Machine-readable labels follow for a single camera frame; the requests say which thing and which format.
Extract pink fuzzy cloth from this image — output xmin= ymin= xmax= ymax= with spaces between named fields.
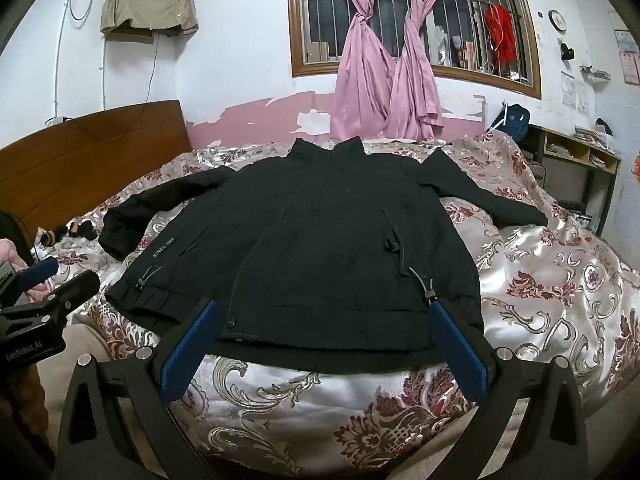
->
xmin=0 ymin=239 xmax=30 ymax=273

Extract framed wall certificates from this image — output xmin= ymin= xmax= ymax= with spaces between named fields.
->
xmin=609 ymin=10 xmax=640 ymax=86

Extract floral satin bedspread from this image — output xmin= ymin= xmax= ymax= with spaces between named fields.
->
xmin=30 ymin=132 xmax=640 ymax=480

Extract wooden shelf desk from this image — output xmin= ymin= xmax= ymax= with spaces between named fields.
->
xmin=520 ymin=124 xmax=623 ymax=233

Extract wall papers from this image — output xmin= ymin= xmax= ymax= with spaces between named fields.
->
xmin=560 ymin=71 xmax=592 ymax=114

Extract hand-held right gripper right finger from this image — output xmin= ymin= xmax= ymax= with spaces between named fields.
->
xmin=427 ymin=298 xmax=592 ymax=480

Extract windowsill bottles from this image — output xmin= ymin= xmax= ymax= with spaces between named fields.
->
xmin=449 ymin=34 xmax=482 ymax=68

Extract wooden headboard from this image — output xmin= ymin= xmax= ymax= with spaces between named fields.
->
xmin=0 ymin=100 xmax=193 ymax=256

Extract pink curtain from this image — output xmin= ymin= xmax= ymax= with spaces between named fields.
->
xmin=327 ymin=0 xmax=401 ymax=141
xmin=387 ymin=0 xmax=476 ymax=142

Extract black jacket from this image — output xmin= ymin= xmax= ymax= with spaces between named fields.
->
xmin=100 ymin=137 xmax=550 ymax=376

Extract red hanging cloth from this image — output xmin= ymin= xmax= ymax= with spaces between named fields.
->
xmin=482 ymin=2 xmax=518 ymax=68

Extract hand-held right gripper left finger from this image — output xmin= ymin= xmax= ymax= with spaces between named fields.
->
xmin=56 ymin=298 xmax=227 ymax=480

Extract dark blue backpack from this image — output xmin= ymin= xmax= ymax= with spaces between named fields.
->
xmin=500 ymin=104 xmax=530 ymax=142

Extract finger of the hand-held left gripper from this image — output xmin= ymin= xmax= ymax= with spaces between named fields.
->
xmin=17 ymin=257 xmax=60 ymax=292
xmin=30 ymin=269 xmax=102 ymax=317

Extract black cable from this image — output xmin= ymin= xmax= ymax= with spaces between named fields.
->
xmin=75 ymin=35 xmax=161 ymax=138

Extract small dark items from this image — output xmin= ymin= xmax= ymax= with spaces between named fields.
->
xmin=40 ymin=219 xmax=102 ymax=247

